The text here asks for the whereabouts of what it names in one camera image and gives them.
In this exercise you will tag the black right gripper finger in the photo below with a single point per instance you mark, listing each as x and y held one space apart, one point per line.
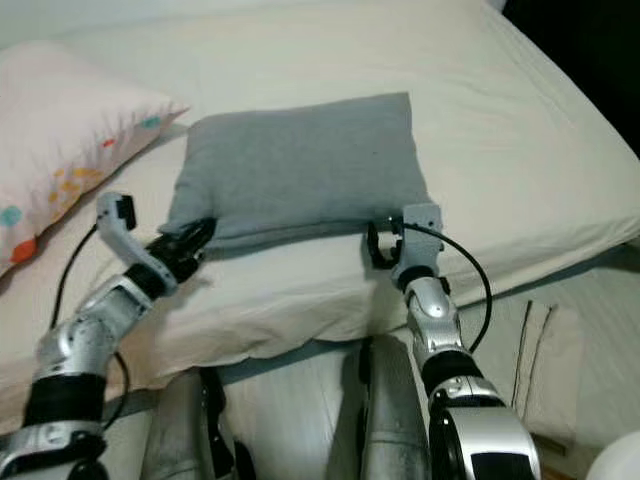
398 228
372 240

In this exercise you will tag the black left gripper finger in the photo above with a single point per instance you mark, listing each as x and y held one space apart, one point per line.
202 252
195 230

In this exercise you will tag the grey pillow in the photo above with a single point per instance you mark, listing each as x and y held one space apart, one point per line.
300 165

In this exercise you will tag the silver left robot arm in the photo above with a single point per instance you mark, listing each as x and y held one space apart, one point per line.
95 335

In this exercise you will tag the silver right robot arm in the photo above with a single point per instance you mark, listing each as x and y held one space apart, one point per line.
435 320

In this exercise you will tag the pink floral pattern pillow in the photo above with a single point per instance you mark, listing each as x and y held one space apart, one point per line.
60 120

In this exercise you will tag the cream bed mattress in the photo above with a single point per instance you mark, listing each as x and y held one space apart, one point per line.
510 130

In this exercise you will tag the grey right robot leg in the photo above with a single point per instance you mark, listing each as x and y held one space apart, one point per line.
390 420

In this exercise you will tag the grey robot leg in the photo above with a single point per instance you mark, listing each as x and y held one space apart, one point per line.
185 430
390 420

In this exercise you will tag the grey left robot leg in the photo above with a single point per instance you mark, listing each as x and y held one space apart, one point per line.
185 430

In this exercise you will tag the white floor mat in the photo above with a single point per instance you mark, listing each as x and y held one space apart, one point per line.
550 360

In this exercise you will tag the white round object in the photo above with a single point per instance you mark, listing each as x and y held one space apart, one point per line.
615 460

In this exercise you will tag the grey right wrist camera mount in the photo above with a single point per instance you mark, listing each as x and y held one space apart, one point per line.
422 240

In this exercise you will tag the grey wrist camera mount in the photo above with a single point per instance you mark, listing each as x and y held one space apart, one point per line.
422 240
125 245

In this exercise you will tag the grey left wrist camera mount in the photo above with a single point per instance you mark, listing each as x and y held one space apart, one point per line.
125 245

